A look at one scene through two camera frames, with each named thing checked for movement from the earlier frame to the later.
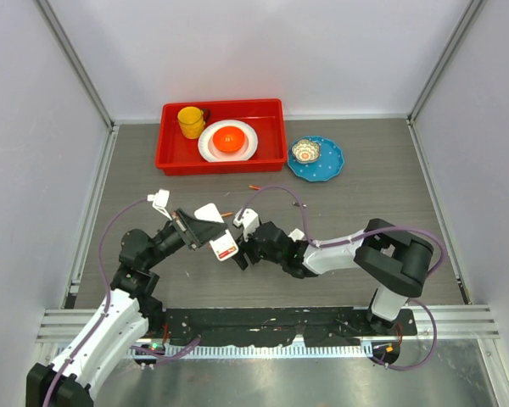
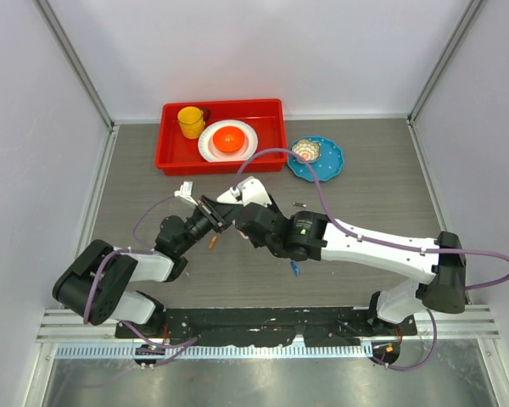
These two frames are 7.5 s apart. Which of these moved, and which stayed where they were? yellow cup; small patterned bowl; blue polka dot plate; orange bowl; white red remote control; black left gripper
Moved: white red remote control; black left gripper
Stayed: orange bowl; yellow cup; small patterned bowl; blue polka dot plate
